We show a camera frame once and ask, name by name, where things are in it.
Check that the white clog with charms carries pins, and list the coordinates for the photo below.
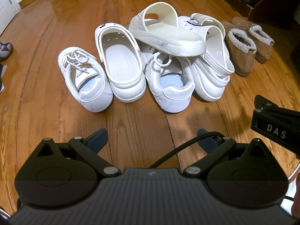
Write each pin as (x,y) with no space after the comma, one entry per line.
(211,71)

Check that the purple clog near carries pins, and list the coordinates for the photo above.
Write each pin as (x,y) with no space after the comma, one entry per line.
(5,50)

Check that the white lace sneaker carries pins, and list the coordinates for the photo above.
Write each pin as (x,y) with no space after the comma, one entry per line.
(169,79)
(85,79)

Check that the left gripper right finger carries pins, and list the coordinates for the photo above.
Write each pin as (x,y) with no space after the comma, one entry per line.
(218,150)

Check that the tan fleece boot right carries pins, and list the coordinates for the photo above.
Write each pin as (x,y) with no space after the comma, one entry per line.
(264,43)

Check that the tan fleece boot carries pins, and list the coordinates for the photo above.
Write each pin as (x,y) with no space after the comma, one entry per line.
(242,49)
(264,43)

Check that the tan fleece boot left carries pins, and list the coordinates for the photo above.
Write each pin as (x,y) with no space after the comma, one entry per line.
(242,49)

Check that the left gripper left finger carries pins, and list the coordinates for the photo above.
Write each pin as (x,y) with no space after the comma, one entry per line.
(89,147)

